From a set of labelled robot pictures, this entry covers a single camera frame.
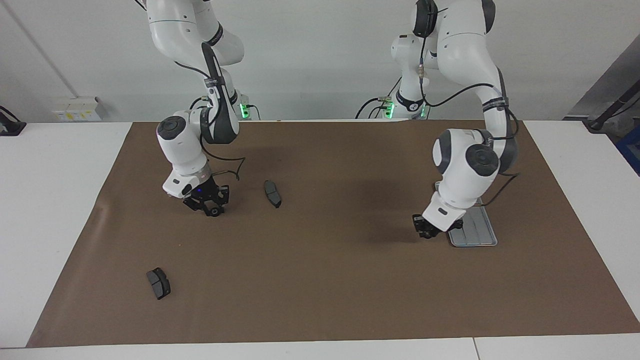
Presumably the silver metal tray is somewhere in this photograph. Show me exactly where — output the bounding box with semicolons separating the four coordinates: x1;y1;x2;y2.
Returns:
434;181;499;248

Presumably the long grey brake pad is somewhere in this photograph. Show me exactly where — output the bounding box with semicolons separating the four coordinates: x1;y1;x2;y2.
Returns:
263;180;283;209

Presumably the short grey brake pad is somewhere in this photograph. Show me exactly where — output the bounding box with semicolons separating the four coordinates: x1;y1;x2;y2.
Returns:
146;267;172;301

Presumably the brown table mat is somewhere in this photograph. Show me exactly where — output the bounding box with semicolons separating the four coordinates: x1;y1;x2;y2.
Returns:
26;119;640;349

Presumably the black clamp base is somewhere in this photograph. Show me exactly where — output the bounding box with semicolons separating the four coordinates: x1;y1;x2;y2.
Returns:
0;106;27;137

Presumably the black stand leg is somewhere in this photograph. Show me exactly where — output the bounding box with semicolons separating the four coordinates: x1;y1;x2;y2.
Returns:
582;82;640;133

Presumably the blue crate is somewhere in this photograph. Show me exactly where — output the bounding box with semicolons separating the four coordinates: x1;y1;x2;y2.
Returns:
616;127;640;176

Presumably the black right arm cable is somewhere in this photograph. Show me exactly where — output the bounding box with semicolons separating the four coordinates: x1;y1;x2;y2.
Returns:
175;60;246;183

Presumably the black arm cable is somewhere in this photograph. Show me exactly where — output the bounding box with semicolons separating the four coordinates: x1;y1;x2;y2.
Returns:
419;30;521;207
175;60;246;183

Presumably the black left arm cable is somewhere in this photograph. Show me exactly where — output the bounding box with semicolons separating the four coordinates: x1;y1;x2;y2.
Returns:
419;30;521;207

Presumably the black left base cable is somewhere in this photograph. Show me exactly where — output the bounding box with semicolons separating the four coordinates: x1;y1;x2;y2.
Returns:
355;75;403;120

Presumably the white wall socket box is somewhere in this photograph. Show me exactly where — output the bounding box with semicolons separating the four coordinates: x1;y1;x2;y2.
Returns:
52;97;103;122

